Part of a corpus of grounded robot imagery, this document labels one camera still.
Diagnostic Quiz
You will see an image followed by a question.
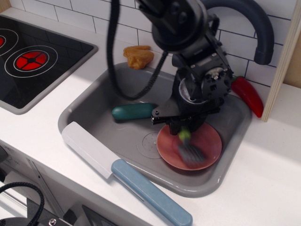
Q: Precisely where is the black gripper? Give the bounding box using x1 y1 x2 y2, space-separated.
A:
151 97 223 136

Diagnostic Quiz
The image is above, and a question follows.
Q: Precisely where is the green handled grey spatula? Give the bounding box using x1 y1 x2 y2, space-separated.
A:
178 126 205 168

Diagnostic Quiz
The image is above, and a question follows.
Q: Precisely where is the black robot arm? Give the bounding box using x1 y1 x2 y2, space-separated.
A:
139 0 232 135

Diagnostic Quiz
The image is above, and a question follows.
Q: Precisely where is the pink plate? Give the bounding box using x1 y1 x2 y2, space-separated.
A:
157 123 222 170

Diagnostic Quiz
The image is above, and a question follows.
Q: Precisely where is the grey sink basin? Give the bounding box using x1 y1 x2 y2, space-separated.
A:
58 72 252 198

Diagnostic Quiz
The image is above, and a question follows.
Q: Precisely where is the dark green toy cucumber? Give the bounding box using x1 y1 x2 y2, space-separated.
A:
111 103 155 121

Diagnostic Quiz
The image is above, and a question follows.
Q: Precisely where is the red toy chili pepper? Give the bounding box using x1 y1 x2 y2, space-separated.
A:
231 77 264 118

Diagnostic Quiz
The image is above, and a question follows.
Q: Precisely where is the orange toy chicken piece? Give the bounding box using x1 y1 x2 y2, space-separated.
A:
123 45 154 70

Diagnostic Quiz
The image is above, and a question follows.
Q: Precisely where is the dark grey faucet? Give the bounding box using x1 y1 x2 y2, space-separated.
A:
202 0 274 65

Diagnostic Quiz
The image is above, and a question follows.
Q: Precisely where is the wooden side panel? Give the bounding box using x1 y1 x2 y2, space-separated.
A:
261 0 301 122

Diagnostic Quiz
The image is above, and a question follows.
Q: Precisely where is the black toy stovetop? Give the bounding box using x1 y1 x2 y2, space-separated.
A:
0 15 98 115

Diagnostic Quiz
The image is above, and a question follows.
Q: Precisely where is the toy knife blue handle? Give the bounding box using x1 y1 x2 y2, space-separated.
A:
61 121 193 226

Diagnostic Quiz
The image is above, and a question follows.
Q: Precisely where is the black braided cable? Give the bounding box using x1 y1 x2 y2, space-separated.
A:
0 181 45 226
107 0 169 101

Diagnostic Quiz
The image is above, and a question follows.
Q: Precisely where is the black braided cable bottom left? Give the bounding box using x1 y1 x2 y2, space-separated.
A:
0 181 45 226

